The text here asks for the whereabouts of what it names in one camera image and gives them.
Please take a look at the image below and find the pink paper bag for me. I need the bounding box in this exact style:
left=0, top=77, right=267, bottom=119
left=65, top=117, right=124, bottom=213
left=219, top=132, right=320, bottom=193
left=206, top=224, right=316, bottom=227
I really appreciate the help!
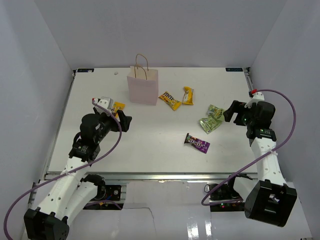
left=127, top=53, right=159, bottom=106

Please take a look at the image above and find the yellow snack bar wrapper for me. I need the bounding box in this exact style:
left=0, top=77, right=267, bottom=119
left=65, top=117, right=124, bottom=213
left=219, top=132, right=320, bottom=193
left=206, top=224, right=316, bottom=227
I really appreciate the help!
left=182, top=86, right=194, bottom=105

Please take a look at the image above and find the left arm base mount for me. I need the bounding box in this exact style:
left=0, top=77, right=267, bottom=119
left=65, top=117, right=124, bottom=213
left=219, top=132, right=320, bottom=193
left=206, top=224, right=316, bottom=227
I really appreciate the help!
left=81, top=174, right=123, bottom=210

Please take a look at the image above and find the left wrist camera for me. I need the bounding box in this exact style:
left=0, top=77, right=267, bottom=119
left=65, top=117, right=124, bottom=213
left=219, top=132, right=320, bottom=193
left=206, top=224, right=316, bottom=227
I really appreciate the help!
left=92, top=97, right=114, bottom=114

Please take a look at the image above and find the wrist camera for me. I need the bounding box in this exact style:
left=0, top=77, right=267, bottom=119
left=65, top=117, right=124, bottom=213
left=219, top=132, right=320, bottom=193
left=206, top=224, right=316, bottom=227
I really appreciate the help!
left=244, top=89, right=265, bottom=109
left=92, top=97, right=114, bottom=114

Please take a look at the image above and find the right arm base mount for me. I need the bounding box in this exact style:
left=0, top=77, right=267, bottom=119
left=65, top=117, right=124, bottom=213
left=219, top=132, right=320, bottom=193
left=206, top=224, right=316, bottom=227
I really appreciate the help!
left=203, top=173, right=245, bottom=213

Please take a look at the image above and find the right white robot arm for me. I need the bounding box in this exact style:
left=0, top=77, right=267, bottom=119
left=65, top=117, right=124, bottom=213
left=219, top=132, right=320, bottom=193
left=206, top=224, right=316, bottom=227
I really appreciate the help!
left=223, top=100, right=297, bottom=227

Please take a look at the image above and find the yellow m&m packet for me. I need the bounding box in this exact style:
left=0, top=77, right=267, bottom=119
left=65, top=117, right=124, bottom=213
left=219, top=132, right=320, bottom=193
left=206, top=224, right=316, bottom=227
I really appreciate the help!
left=111, top=101, right=126, bottom=118
left=158, top=91, right=182, bottom=111

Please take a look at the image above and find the blue label right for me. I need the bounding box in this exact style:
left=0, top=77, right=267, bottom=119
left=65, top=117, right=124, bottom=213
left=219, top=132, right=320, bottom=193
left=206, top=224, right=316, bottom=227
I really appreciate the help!
left=225, top=67, right=243, bottom=72

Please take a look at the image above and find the blue label left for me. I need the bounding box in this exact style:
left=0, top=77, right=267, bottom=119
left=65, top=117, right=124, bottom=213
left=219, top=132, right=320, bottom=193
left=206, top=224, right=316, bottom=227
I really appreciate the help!
left=77, top=68, right=95, bottom=73

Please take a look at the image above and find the purple M&M packet right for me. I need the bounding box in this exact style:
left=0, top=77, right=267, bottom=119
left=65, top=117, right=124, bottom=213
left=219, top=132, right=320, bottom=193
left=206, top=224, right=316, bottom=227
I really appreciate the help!
left=184, top=133, right=210, bottom=154

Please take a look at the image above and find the green snack packet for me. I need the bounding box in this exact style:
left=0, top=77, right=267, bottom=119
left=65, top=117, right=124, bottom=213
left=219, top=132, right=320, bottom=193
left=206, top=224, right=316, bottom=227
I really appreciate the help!
left=199, top=115, right=223, bottom=134
left=206, top=104, right=225, bottom=122

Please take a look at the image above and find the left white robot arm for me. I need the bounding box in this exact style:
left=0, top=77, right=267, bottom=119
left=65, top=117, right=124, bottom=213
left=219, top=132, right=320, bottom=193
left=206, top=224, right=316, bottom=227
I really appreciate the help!
left=23, top=110, right=132, bottom=240

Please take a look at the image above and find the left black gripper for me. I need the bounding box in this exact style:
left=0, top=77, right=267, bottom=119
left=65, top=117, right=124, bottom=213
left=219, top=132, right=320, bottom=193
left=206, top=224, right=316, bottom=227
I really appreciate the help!
left=93, top=106, right=132, bottom=144

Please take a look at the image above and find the blue label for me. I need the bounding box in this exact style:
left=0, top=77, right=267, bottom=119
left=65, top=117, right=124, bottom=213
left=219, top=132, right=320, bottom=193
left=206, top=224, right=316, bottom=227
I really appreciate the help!
left=225, top=67, right=243, bottom=72
left=77, top=68, right=95, bottom=73

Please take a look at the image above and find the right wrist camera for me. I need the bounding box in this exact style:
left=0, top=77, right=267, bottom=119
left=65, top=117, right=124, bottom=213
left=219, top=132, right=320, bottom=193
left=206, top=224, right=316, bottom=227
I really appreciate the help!
left=244, top=89, right=265, bottom=109

